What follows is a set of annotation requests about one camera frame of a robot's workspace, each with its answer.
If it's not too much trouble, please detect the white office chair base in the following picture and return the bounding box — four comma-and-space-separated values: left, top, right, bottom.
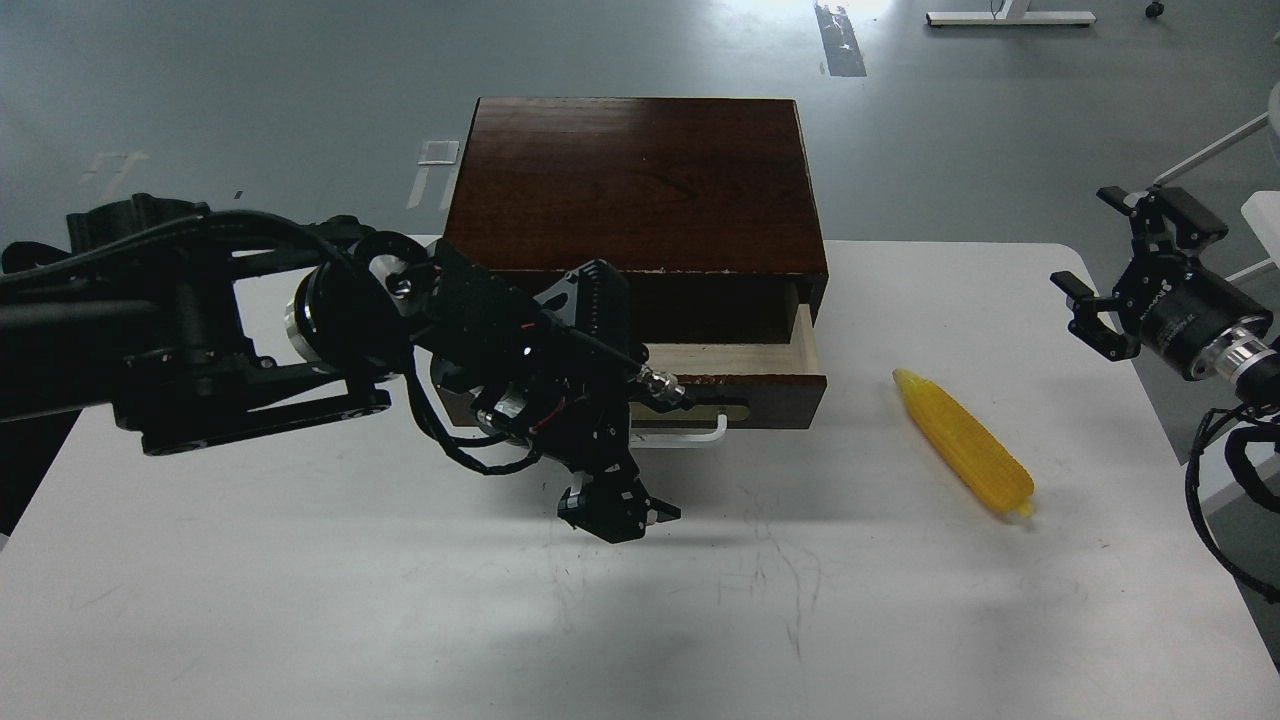
1149, 82, 1279, 187

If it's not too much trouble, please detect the dark wooden drawer cabinet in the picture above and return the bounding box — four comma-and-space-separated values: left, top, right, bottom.
444, 97, 829, 343

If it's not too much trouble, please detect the wooden drawer with white handle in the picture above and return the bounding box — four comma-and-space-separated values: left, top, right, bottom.
440, 304, 829, 448

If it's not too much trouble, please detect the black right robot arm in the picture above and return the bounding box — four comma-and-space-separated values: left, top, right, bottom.
1050, 186, 1279, 413

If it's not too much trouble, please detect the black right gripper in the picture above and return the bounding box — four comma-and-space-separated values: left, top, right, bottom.
1050, 186, 1274, 380

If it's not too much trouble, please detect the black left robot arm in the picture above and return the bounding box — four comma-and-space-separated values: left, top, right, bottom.
1, 193, 694, 543

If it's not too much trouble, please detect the white desk foot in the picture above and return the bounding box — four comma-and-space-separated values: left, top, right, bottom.
925, 1, 1097, 28

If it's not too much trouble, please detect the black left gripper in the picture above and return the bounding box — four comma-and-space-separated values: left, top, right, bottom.
540, 387, 682, 544

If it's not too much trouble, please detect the yellow corn cob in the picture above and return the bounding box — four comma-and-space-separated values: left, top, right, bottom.
891, 368, 1036, 518

